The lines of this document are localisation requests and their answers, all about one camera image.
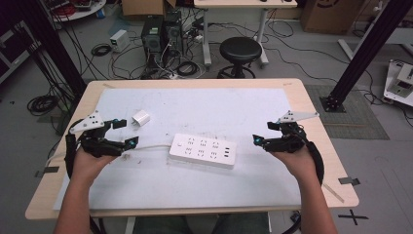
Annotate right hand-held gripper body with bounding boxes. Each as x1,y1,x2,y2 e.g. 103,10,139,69
263,110,320,153

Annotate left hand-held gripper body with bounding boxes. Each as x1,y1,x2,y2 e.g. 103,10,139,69
69,110,127,159

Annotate person's left hand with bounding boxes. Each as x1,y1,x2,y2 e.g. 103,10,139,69
70,149,119,183

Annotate person's right hand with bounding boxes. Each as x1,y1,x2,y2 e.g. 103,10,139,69
270,145,319,185

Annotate white charger adapter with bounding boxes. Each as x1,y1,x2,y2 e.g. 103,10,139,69
131,109,151,129

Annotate black tape piece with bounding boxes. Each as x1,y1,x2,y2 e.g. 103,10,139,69
337,176,361,187
34,166,60,178

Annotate white power strip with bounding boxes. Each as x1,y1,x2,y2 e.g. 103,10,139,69
168,133,238,171

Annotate white table mat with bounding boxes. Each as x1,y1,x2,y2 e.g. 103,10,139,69
53,87,304,212

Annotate clear tape strip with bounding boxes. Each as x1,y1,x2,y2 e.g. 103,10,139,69
322,182,346,205

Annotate grey floor mat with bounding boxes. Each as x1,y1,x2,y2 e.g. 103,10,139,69
304,84,391,141

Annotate white bench power supply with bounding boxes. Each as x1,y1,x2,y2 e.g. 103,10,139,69
109,29,131,54

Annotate white table leg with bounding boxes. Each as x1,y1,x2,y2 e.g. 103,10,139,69
124,215,136,234

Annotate black round stool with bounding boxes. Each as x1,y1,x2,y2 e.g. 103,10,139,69
216,36,263,80

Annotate person's legs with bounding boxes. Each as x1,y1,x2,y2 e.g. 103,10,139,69
131,212,271,234

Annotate black computer tower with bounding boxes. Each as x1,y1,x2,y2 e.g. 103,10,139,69
140,15,165,68
163,10,184,59

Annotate black tape cross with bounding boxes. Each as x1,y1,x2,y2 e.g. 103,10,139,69
337,209,370,226

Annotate round white table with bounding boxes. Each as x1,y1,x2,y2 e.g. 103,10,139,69
41,0,108,23

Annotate grey metal rack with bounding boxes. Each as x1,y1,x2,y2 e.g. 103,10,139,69
0,19,43,85

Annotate white device with boards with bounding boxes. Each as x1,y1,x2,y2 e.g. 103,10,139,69
383,58,413,108

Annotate large brown cardboard box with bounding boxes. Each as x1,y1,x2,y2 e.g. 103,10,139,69
299,0,365,36

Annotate white desk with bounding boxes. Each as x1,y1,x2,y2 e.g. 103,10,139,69
193,0,298,68

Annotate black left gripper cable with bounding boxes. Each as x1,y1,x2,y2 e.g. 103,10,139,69
63,118,86,180

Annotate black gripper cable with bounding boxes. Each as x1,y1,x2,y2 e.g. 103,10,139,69
63,118,86,180
304,139,326,187

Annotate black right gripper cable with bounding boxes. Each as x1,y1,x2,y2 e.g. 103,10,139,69
304,139,326,187

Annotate coiled black cable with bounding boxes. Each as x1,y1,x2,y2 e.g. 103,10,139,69
90,43,113,58
175,60,201,78
26,94,60,117

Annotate black aluminium frame post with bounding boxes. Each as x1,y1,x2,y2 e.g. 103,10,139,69
14,0,88,98
319,0,413,114

